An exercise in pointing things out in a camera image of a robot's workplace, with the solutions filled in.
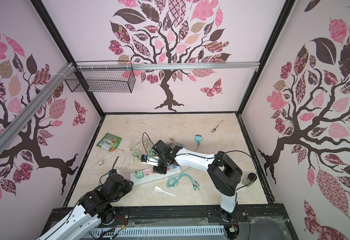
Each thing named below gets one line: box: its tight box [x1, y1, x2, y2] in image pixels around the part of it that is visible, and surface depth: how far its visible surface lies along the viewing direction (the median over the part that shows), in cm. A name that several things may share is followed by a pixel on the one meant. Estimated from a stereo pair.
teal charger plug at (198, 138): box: [194, 134, 203, 143], surface depth 105 cm
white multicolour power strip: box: [130, 166, 182, 186], surface depth 85 cm
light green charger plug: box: [135, 170, 144, 179], surface depth 83 cm
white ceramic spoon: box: [154, 186, 176, 197], surface depth 83 cm
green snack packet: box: [96, 132, 122, 152], surface depth 105 cm
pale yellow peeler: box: [125, 118, 145, 125], surface depth 116 cm
